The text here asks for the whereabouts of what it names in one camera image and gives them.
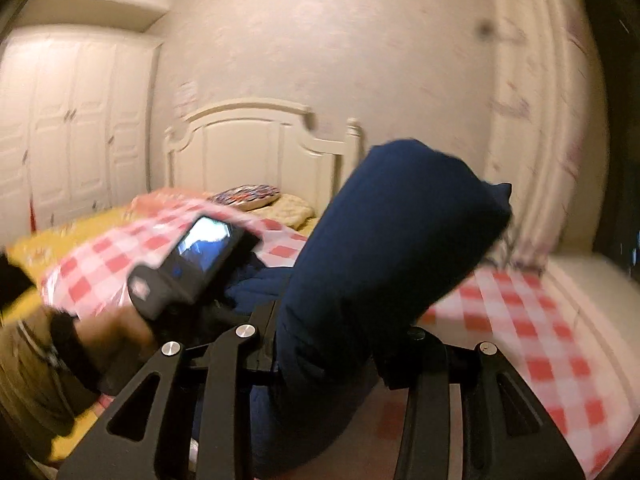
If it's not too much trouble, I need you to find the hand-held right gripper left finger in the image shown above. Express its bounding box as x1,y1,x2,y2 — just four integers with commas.
57,305,281,480

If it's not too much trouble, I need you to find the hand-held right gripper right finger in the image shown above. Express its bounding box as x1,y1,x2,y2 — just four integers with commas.
380,327,586,480

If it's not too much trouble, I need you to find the navy blue puffer jacket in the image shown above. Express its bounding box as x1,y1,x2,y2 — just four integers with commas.
192,139,513,480

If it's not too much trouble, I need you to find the person's left hand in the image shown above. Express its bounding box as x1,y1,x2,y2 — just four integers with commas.
75,305,157,376

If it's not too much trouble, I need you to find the patterned red blue pillow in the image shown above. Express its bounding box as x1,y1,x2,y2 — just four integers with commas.
212,185,281,211

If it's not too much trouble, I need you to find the red white checkered bed sheet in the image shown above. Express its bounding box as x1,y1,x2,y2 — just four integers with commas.
40,195,621,480

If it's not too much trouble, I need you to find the yellow blanket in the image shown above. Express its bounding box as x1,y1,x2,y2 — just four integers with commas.
10,205,151,271

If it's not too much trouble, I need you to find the cream quilted pillow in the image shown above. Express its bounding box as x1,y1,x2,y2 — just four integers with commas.
272,194,317,233

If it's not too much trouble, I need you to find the black wristband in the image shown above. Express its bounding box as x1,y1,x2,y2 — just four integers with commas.
50,312,102,393

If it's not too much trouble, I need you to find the white carved bed headboard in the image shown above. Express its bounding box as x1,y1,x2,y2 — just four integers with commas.
165,99,363,211

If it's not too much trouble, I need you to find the white panelled wardrobe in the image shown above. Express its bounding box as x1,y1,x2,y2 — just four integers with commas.
0,32,163,233

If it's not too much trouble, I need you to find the white mattress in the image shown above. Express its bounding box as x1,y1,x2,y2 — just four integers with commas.
545,255,636,361

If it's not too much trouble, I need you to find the striped printed curtain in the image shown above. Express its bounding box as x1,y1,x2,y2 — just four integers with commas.
487,0,608,271

